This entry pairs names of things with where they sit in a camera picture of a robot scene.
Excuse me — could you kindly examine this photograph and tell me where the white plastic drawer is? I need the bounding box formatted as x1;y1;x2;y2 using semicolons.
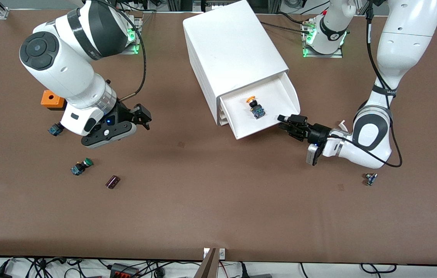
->
218;73;301;140

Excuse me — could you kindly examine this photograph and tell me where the yellow push button switch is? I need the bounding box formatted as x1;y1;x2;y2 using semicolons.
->
246;95;266;119

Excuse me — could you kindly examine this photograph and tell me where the white plastic drawer cabinet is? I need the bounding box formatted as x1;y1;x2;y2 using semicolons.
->
183;0;289;127

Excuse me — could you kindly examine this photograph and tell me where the black red power strip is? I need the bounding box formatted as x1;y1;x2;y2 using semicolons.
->
110;263;140;278

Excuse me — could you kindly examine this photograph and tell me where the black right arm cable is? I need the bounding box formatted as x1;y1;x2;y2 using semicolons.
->
95;0;147;102

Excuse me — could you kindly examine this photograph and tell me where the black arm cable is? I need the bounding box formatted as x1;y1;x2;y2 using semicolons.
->
328;0;403;169
95;0;147;102

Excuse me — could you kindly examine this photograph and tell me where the green push button switch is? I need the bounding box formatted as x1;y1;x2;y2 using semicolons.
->
71;158;94;176

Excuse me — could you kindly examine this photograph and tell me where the orange button enclosure box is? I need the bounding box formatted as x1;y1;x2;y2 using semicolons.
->
41;90;67;112

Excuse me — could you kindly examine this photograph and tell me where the thin black cable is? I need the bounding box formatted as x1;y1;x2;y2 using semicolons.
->
276;12;311;25
260;22;308;34

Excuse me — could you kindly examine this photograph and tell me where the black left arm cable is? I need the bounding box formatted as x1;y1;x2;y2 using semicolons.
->
328;0;403;169

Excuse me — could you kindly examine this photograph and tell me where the looped black floor cable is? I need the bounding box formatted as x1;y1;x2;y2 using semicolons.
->
360;263;397;274

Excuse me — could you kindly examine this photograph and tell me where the brown angled post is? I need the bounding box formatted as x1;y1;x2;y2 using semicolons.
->
194;248;219;278

